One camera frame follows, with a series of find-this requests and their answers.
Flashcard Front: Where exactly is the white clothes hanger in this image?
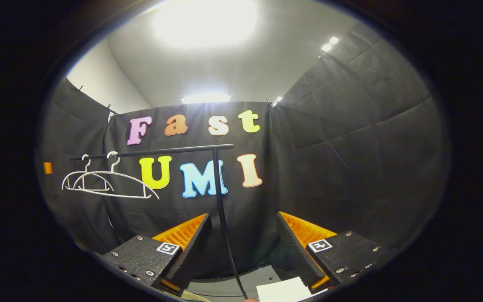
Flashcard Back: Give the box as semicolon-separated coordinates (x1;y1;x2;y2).
62;154;114;193
72;151;160;200

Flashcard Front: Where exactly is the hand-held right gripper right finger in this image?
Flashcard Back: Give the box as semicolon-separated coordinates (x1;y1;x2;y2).
276;211;389;292

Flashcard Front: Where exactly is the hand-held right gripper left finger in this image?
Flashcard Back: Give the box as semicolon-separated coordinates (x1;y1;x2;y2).
99;213;212;294

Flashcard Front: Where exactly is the black clothes rack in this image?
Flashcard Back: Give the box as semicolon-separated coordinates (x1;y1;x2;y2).
71;144;249;301

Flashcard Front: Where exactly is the white flat board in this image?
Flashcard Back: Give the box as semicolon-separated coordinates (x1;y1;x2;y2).
256;276;330;302

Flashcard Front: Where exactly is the black backdrop cloth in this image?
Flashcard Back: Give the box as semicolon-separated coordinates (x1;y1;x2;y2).
36;21;449;279

